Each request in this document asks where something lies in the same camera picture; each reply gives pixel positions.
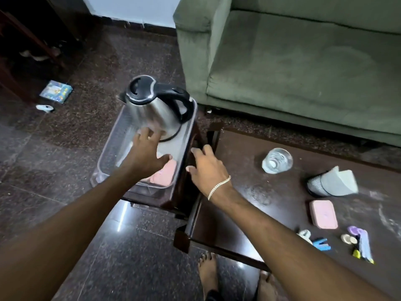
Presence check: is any blue plastic clip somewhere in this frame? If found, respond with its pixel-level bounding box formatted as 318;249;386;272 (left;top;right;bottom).
312;237;332;251

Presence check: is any small dark wooden stool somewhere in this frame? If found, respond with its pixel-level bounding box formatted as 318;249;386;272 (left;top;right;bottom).
121;121;217;220

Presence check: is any person's right forearm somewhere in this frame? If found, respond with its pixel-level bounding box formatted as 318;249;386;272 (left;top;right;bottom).
208;182;393;301

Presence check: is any person's left forearm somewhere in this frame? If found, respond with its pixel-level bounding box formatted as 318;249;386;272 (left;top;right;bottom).
0;167;151;301

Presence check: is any clear drinking glass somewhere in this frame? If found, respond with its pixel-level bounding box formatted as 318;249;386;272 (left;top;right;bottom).
261;148;294;175

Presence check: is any clear plastic tray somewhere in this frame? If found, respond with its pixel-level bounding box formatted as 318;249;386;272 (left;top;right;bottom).
90;98;198;190

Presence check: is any dark wooden coffee table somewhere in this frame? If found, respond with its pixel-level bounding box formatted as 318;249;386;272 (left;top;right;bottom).
174;123;401;301

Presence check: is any steel electric kettle black handle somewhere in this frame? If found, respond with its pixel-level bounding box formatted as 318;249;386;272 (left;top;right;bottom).
117;75;195;142

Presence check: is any purple plastic spoon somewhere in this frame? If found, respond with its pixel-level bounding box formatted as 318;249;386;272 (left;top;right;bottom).
347;226;366;239

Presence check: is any person's right foot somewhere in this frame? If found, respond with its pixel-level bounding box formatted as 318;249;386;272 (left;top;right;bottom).
256;271;280;301

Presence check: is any dark wooden furniture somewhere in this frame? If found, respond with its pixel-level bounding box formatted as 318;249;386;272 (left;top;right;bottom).
0;0;94;104

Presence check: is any person's foot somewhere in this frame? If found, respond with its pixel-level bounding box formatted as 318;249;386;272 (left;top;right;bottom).
198;252;220;301
256;271;280;301

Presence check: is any pink sponge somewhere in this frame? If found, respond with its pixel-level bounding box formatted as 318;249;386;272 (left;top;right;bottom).
149;160;178;187
309;200;339;230

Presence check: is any person's left hand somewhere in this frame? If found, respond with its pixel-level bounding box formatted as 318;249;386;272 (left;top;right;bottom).
121;127;173;181

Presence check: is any pale sandal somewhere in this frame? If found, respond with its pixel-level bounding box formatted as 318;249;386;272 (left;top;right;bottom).
19;49;50;62

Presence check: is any black mesh cup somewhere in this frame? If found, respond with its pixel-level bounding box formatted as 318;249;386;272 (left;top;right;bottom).
306;172;330;198

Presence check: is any blue picture book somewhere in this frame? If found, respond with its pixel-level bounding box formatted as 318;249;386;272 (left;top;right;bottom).
39;80;74;104

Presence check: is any green fabric sofa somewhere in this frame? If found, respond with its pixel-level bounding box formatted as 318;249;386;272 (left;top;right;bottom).
173;0;401;148

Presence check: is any light blue pen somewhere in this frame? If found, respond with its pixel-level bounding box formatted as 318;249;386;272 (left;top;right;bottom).
358;230;375;264

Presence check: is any small white plastic item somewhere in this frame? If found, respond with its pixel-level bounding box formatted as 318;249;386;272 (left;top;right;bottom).
297;229;313;245

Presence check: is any silver chain bracelet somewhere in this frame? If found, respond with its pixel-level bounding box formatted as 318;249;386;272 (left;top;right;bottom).
207;175;232;201

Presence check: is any person's left foot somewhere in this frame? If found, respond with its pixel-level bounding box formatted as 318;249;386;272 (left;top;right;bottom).
198;252;220;301

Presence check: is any person's right hand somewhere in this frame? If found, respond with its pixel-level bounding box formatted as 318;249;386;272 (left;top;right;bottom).
186;144;234;201

